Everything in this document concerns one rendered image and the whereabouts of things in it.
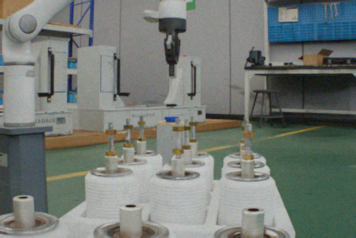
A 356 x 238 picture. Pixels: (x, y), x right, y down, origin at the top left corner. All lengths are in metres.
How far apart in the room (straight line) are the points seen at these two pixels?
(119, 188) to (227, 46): 5.83
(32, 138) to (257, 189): 0.69
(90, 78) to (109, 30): 4.71
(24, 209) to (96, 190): 0.28
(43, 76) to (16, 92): 1.99
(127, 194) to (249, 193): 0.20
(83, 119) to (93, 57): 0.54
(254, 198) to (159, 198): 0.15
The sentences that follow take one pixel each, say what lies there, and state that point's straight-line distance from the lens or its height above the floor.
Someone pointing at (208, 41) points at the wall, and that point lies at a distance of 6.65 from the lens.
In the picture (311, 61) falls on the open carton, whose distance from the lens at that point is 5.34.
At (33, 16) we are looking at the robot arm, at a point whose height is 0.61.
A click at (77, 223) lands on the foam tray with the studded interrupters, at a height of 0.18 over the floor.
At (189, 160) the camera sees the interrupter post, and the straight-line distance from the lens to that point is 0.81.
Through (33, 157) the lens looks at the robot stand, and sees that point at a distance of 1.16.
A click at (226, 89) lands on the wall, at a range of 6.42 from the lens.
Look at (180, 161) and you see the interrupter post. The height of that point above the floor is 0.28.
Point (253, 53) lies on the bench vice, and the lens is 5.29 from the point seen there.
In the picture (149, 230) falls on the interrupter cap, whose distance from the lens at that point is 0.42.
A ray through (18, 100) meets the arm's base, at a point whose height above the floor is 0.37.
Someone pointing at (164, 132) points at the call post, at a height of 0.29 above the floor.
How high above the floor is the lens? 0.39
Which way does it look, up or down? 3 degrees down
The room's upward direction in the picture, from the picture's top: straight up
